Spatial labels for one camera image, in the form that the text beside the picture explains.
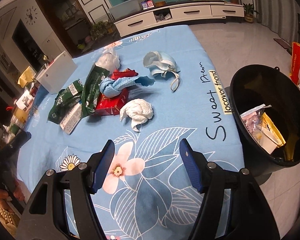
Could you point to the light blue cloth rag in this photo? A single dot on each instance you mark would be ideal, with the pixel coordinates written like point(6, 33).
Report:
point(111, 88)

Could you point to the grey curtain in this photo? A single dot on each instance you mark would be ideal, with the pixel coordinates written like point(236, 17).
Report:
point(277, 14)

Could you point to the crumpled white tissue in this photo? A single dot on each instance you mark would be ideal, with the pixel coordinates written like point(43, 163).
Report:
point(139, 110)

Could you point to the light blue face mask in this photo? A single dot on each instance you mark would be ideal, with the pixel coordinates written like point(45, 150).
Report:
point(160, 63)

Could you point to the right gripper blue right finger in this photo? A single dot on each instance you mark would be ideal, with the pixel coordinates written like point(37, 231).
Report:
point(194, 163)

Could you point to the white barcode carton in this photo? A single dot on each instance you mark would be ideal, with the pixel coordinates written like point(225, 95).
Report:
point(72, 118)

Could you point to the potted plant by cabinet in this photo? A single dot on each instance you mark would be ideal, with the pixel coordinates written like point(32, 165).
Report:
point(249, 12)

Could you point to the white blue cylindrical bottle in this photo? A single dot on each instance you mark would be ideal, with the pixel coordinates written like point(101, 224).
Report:
point(269, 141)

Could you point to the red snack package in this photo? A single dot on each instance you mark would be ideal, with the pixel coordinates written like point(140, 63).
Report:
point(112, 106)

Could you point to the black round trash bin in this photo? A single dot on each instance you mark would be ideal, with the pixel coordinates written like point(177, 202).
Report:
point(254, 85)

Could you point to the blue floral tablecloth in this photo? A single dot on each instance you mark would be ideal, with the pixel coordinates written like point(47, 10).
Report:
point(151, 196)

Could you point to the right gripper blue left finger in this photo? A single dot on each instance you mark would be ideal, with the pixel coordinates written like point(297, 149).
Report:
point(99, 164)

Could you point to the round wall clock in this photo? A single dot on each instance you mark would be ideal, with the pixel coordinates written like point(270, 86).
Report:
point(31, 15)

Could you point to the white cardboard box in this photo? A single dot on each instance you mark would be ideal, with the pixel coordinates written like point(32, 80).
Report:
point(53, 77)

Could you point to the yellow chip bag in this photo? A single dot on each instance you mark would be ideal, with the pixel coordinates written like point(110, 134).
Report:
point(271, 131)

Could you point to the white plastic bag ball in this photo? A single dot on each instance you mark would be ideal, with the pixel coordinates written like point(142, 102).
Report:
point(109, 60)

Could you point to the red yellow shopping bag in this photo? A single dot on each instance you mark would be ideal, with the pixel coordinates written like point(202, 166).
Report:
point(295, 63)

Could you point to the green crumpled snack wrapper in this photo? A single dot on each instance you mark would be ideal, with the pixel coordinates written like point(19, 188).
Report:
point(65, 100)

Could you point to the person's left hand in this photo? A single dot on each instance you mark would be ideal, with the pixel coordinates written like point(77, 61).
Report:
point(17, 192)

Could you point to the white tv cabinet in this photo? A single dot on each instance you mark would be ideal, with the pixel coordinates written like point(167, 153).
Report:
point(178, 13)

